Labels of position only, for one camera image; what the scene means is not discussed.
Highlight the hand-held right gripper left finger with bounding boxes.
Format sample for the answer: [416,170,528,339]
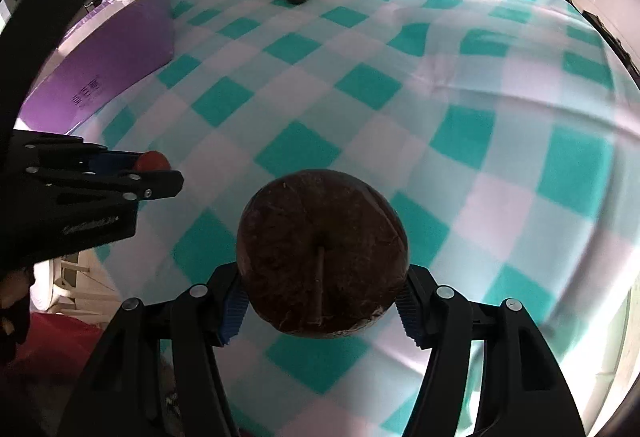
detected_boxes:
[70,262,249,437]

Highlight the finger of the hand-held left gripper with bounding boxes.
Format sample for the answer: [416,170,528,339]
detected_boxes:
[45,169,185,204]
[80,143,147,172]

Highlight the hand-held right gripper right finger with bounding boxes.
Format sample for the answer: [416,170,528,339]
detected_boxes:
[395,264,586,437]

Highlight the small red fruit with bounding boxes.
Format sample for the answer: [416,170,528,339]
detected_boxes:
[134,150,172,172]

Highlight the dark brown round fruit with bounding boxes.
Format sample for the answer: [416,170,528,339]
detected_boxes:
[236,169,411,339]

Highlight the purple box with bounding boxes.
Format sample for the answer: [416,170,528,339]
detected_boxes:
[15,0,176,134]

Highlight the person's left hand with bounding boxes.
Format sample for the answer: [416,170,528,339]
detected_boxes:
[0,267,33,313]

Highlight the white slatted chair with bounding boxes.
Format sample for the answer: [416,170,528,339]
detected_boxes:
[30,247,121,313]

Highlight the red plastic basin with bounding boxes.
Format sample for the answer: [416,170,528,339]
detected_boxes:
[15,307,111,368]

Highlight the teal white checkered tablecloth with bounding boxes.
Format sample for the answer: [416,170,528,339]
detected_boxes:
[15,0,640,437]

